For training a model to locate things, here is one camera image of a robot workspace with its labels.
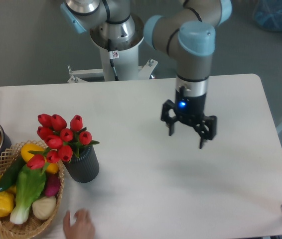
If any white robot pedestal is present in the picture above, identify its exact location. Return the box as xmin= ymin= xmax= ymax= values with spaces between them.
xmin=68 ymin=13 xmax=158 ymax=83

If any white garlic bulb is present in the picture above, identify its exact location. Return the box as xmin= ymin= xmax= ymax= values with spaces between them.
xmin=32 ymin=196 xmax=56 ymax=220

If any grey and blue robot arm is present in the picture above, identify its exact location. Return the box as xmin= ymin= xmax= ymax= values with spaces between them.
xmin=60 ymin=0 xmax=232 ymax=145

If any dark grey ribbed vase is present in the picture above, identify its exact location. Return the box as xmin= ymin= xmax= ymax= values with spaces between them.
xmin=63 ymin=146 xmax=99 ymax=183

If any person's hand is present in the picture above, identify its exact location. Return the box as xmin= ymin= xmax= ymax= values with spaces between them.
xmin=63 ymin=209 xmax=96 ymax=239

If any red tulip bouquet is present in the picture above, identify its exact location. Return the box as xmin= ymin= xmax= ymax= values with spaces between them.
xmin=26 ymin=114 xmax=99 ymax=171

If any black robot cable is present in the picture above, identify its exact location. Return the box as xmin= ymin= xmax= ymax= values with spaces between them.
xmin=107 ymin=38 xmax=120 ymax=82

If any woven wicker basket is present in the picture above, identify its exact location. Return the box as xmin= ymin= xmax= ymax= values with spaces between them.
xmin=0 ymin=140 xmax=64 ymax=239

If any dark green cucumber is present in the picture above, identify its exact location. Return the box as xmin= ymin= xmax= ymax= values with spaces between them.
xmin=0 ymin=155 xmax=25 ymax=192

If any green bok choy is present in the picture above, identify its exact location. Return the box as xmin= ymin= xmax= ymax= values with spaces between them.
xmin=10 ymin=165 xmax=46 ymax=225

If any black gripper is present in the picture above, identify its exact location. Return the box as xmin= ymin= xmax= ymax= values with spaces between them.
xmin=160 ymin=92 xmax=217 ymax=149

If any yellow squash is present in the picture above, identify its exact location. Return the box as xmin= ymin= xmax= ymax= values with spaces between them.
xmin=20 ymin=143 xmax=59 ymax=174

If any blue plastic bag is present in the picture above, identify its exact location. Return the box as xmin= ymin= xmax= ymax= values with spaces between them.
xmin=253 ymin=0 xmax=282 ymax=32

